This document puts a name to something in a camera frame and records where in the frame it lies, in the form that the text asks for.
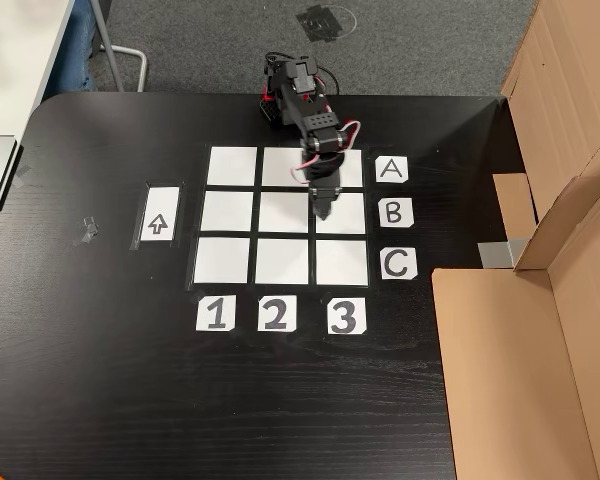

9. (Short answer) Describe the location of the white nine-square paper grid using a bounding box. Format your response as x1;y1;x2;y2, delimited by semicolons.
191;145;372;288

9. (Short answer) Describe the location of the paper sheet letter B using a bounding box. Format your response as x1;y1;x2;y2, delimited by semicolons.
378;197;415;229

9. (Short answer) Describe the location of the paper sheet letter A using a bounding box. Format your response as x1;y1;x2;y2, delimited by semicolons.
375;155;410;185

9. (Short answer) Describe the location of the paper sheet letter C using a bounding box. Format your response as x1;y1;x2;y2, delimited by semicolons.
380;247;419;282

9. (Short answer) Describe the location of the paper sheet number 3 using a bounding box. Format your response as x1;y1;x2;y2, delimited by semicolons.
326;296;368;336

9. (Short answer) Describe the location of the paper sheet number 2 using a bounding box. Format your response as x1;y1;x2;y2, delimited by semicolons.
257;294;298;333

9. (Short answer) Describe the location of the black floor tape patch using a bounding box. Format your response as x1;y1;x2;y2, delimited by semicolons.
295;4;345;44

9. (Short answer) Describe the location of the paper sheet number 1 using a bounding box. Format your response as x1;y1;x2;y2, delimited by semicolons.
195;294;237;333

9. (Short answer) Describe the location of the white arrow paper sheet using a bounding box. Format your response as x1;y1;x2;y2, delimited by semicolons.
139;185;181;243

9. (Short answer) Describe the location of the crumpled clear tape piece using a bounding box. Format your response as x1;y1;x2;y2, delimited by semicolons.
73;215;100;247

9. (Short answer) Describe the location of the grey metal table leg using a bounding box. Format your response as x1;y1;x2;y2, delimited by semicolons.
93;0;149;94

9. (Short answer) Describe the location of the brown cardboard panel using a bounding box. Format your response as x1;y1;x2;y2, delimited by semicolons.
431;132;600;480
492;0;600;241

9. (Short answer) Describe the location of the person's leg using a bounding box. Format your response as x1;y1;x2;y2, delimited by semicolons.
71;0;112;94

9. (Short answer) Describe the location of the white table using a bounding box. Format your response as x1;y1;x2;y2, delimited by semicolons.
0;0;77;137

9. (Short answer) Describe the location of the black power cable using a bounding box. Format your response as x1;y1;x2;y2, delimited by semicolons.
315;66;342;97

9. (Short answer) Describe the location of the grey duct tape strip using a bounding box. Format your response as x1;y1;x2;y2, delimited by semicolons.
477;238;529;270

